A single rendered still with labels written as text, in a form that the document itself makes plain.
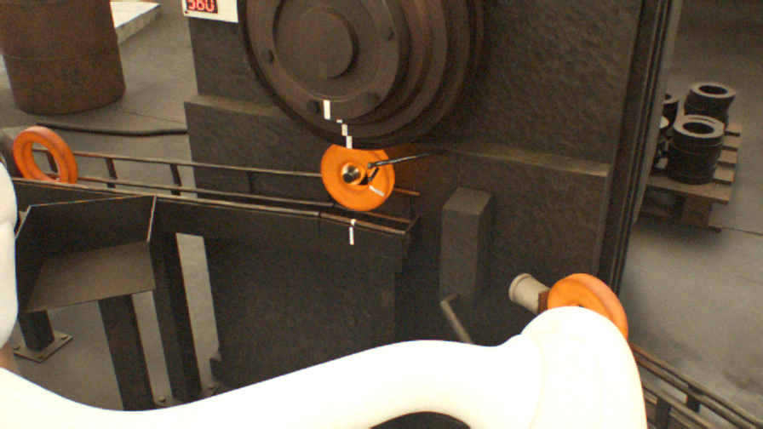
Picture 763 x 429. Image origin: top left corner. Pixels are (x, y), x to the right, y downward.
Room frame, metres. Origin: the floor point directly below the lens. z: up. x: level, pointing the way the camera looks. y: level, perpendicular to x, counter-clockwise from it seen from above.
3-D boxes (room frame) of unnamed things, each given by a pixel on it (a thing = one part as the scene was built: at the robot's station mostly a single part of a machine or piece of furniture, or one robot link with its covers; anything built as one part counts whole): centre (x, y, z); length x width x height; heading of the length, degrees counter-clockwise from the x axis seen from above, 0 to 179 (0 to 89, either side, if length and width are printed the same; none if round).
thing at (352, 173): (1.40, 0.05, 0.82); 0.17 x 0.04 x 0.04; 156
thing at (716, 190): (3.08, -0.90, 0.22); 1.20 x 0.81 x 0.44; 64
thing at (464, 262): (1.28, -0.15, 0.68); 0.11 x 0.08 x 0.24; 156
